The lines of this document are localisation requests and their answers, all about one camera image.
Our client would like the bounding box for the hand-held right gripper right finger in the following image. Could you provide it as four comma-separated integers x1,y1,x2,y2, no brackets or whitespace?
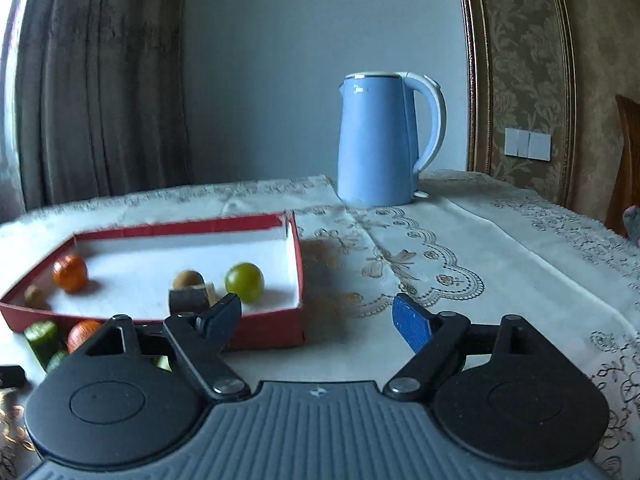
382,292,546,401

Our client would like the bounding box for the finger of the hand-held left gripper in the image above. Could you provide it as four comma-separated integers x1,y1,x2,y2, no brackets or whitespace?
0,365,26,389

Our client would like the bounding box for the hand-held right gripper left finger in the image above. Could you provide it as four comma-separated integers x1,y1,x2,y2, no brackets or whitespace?
87,292,251,401

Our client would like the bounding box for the orange mandarin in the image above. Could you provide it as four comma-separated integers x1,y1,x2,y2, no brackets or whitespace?
67,320,102,354
52,254,89,293

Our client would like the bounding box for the red cardboard box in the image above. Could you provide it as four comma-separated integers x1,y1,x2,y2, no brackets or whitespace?
0,212,306,351

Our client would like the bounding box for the white embroidered tablecloth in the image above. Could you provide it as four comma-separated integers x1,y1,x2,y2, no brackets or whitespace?
0,170,640,480

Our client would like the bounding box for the blue electric kettle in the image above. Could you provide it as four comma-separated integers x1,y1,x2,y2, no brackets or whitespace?
336,71,447,207

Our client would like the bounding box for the grey pink cloth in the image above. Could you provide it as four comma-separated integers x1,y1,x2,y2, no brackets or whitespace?
622,205,640,248

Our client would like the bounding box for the brown curtain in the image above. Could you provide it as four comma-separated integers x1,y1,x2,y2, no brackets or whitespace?
0,0,193,221

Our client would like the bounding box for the brown wooden furniture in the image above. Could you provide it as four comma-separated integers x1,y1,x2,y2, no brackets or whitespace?
605,94,640,238

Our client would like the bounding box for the white wall switch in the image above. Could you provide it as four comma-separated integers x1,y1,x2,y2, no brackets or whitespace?
504,127,552,162

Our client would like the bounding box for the gold wall moulding frame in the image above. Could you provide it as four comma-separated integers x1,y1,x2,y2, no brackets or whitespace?
455,0,578,208

